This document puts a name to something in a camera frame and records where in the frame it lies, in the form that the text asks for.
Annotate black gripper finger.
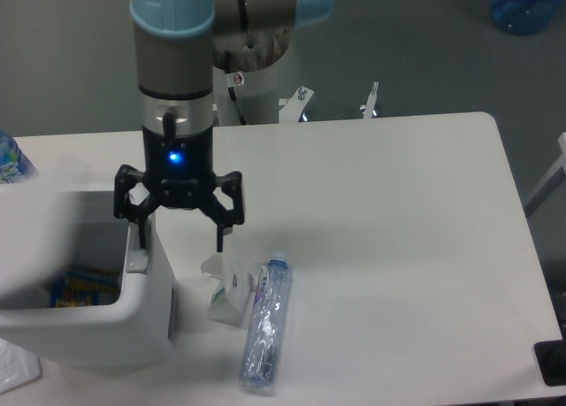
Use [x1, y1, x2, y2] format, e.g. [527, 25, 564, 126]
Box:
[194, 171, 246, 253]
[113, 164, 163, 249]

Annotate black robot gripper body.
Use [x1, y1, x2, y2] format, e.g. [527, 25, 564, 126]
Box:
[141, 127, 217, 211]

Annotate white push-button trash can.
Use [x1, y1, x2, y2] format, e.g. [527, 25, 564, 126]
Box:
[0, 151, 178, 367]

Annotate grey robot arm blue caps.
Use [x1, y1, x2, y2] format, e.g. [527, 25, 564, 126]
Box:
[114, 0, 333, 249]

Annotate colourful wrapper inside trash can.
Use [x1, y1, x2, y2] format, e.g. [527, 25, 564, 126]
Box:
[50, 268, 120, 308]

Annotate blue labelled bottle at left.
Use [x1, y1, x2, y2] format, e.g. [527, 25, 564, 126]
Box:
[1, 131, 38, 184]

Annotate crumpled white tissue pack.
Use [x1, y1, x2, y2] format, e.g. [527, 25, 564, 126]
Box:
[201, 253, 256, 326]

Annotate empty clear plastic water bottle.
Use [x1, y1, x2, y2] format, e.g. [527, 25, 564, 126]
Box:
[239, 251, 293, 389]

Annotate white paper sheet bottom left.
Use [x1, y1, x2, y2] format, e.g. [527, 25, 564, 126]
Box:
[1, 339, 42, 395]

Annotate large blue water jug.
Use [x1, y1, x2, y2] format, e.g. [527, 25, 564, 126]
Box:
[488, 0, 564, 35]

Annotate black device at table corner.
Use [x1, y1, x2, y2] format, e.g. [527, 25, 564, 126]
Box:
[534, 340, 565, 387]

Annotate black cable on pedestal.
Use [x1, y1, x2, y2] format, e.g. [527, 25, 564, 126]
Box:
[224, 50, 248, 126]

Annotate white frame at right edge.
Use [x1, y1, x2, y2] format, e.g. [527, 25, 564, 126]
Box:
[523, 133, 565, 218]

